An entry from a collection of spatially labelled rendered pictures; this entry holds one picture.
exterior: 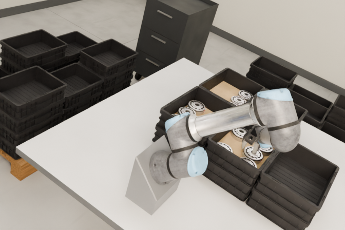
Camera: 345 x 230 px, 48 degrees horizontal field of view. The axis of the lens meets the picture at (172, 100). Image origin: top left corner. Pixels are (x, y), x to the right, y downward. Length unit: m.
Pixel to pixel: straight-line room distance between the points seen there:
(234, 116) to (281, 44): 3.90
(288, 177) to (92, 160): 1.00
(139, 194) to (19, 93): 1.27
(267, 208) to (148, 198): 0.59
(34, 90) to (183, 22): 1.43
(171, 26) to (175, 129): 2.04
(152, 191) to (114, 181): 0.26
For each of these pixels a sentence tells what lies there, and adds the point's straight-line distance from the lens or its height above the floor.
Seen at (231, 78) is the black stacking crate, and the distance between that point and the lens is 2.65.
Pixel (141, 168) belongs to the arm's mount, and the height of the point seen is 0.91.
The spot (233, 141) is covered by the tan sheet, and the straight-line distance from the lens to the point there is 2.14.
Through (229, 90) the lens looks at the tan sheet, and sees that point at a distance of 2.60.
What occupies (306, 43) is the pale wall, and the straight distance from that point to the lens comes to 5.26.
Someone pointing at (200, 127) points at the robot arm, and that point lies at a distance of 1.55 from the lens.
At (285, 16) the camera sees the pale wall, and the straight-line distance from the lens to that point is 5.25.
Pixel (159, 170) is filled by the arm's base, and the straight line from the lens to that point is 1.68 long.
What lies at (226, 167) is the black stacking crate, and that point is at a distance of 1.96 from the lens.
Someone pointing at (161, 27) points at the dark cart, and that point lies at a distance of 3.59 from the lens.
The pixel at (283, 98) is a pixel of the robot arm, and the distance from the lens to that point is 1.44.
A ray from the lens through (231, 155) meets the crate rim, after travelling 1.89.
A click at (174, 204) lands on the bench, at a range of 1.87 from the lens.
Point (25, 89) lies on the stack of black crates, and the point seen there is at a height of 0.49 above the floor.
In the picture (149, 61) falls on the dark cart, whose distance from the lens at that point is 3.77.
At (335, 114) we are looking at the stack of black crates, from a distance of 3.61.
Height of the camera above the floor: 2.06
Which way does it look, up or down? 33 degrees down
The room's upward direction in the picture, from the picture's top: 17 degrees clockwise
